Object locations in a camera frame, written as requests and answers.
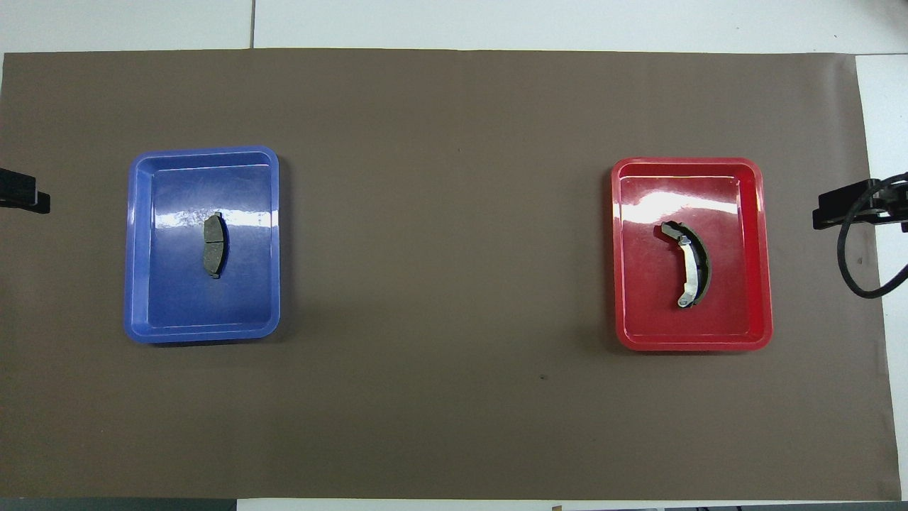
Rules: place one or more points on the brown table mat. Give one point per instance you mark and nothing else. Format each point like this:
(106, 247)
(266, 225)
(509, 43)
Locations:
(454, 397)

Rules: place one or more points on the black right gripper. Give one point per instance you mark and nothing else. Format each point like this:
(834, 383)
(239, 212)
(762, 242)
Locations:
(883, 206)

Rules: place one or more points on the red plastic tray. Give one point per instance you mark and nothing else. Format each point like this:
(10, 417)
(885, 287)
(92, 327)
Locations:
(652, 312)

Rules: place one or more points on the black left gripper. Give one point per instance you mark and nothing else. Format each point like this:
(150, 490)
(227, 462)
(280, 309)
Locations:
(14, 186)

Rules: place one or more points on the blue plastic tray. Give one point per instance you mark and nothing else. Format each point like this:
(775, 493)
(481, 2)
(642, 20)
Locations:
(177, 284)

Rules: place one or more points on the dark grey brake pad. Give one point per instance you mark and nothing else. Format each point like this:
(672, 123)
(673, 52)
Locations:
(211, 245)

